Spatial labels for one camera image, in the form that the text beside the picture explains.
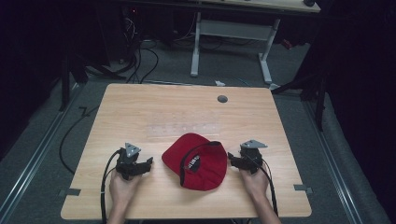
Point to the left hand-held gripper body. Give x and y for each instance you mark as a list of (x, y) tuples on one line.
[(128, 162)]

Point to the red baseball cap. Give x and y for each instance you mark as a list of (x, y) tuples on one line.
[(199, 165)]

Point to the grey tape piece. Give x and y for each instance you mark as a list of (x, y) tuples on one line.
[(69, 192), (302, 188)]

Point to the small red object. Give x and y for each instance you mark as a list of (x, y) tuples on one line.
[(287, 44)]

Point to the small black object on desk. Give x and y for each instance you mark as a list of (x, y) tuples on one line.
[(309, 2)]

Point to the white paper scrap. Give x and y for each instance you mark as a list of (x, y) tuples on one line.
[(219, 83)]

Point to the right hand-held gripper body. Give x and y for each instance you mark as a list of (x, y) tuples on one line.
[(252, 157)]

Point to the grey round table grommet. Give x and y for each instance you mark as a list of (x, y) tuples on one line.
[(222, 99)]

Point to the black metal stand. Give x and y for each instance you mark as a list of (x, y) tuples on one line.
[(319, 99), (66, 84)]

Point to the wooden desk with white frame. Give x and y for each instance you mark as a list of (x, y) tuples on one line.
[(236, 30)]

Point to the metal floor rail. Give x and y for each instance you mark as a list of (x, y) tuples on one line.
[(34, 160), (334, 161)]

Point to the person's left hand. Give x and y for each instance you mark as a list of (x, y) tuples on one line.
[(122, 187)]

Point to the person's right hand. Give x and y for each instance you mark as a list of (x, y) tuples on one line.
[(256, 184)]

